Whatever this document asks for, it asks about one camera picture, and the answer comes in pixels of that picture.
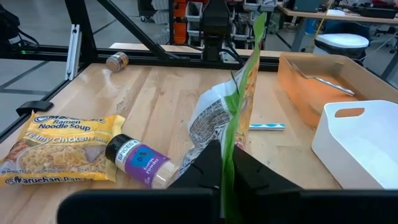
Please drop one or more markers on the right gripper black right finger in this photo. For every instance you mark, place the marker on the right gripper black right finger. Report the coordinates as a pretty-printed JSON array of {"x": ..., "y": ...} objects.
[{"x": 311, "y": 208}]

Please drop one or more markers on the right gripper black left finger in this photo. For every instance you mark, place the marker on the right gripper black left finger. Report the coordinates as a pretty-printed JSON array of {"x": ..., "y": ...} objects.
[{"x": 140, "y": 205}]

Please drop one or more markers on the purple-label garlic powder jar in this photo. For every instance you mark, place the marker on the purple-label garlic powder jar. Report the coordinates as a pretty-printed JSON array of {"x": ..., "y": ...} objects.
[{"x": 143, "y": 161}]

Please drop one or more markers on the green-edged ramen noodle packet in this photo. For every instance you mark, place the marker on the green-edged ramen noodle packet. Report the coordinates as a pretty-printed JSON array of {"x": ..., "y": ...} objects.
[{"x": 214, "y": 118}]

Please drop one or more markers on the white plastic bin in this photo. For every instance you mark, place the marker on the white plastic bin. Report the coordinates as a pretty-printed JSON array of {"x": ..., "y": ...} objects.
[{"x": 367, "y": 149}]

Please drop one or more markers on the yellow ramen noodle packet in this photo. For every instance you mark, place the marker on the yellow ramen noodle packet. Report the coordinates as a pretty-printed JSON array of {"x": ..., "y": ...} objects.
[{"x": 62, "y": 149}]

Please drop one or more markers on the orange rectangular tray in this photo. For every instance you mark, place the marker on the orange rectangular tray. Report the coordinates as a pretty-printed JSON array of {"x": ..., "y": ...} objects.
[{"x": 311, "y": 93}]

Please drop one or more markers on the black table edge clamp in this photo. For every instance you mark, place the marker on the black table edge clamp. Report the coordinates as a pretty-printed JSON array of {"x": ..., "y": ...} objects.
[{"x": 34, "y": 106}]

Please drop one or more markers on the white trash can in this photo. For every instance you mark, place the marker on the white trash can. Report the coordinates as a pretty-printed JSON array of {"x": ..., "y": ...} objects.
[{"x": 342, "y": 42}]

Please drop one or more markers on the parts shelving with bins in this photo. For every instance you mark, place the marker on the parts shelving with bins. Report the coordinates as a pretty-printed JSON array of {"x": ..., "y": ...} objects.
[{"x": 180, "y": 28}]

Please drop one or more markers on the long wooden desk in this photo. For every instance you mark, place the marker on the long wooden desk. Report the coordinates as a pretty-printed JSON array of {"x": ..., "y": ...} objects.
[{"x": 311, "y": 14}]

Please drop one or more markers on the grey equipment box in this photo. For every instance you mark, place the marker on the grey equipment box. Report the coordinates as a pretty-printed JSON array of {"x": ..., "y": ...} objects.
[{"x": 306, "y": 5}]

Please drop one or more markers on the black control box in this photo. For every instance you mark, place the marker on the black control box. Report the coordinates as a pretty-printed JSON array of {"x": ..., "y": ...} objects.
[{"x": 7, "y": 28}]

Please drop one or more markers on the silver aluminium bracket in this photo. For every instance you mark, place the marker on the silver aluminium bracket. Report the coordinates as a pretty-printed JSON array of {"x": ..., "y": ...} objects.
[{"x": 73, "y": 53}]

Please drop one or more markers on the black aluminium table frame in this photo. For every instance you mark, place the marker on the black aluminium table frame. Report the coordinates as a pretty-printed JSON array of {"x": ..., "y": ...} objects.
[{"x": 79, "y": 18}]

